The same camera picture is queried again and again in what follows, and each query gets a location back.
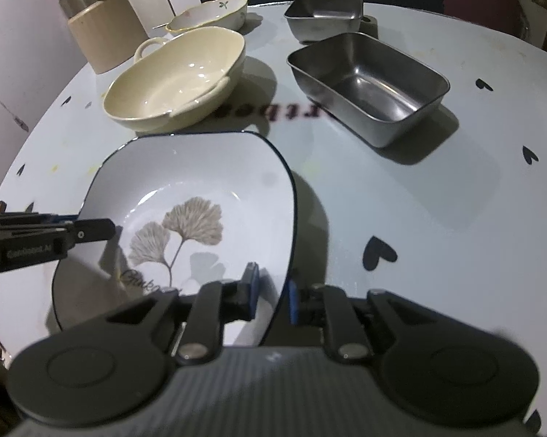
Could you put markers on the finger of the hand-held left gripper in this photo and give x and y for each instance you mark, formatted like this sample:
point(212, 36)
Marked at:
point(32, 219)
point(93, 231)

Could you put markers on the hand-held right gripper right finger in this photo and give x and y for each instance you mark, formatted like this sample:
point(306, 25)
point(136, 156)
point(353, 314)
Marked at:
point(294, 302)

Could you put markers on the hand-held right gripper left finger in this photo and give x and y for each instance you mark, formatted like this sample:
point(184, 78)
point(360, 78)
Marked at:
point(250, 291)

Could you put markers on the white square leaf print plate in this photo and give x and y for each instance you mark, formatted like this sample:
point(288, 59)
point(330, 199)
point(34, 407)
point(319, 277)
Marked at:
point(218, 177)

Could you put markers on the large rectangular steel container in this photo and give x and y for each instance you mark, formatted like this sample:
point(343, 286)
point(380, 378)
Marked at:
point(369, 86)

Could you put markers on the floral scalloped yellow rim bowl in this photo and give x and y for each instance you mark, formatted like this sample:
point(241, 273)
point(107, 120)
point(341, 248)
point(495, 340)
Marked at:
point(209, 13)

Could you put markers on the small square steel container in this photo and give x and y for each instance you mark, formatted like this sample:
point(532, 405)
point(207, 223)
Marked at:
point(323, 16)

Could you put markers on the beige ribbed canister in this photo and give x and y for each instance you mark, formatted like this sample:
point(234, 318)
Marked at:
point(105, 36)

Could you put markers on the maroon cushion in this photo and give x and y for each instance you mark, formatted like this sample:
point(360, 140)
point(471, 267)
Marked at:
point(482, 4)

